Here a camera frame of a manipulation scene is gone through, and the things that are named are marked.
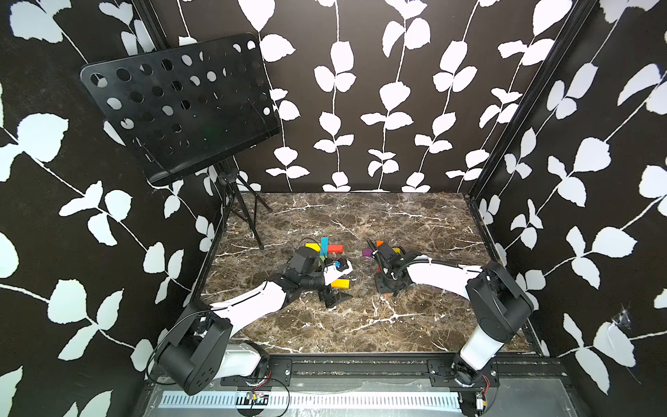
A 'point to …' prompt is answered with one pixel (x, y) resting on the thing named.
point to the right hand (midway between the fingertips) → (379, 283)
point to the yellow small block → (313, 246)
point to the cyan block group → (324, 246)
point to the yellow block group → (396, 249)
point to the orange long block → (379, 243)
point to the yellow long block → (340, 284)
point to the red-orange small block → (335, 248)
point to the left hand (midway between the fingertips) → (346, 277)
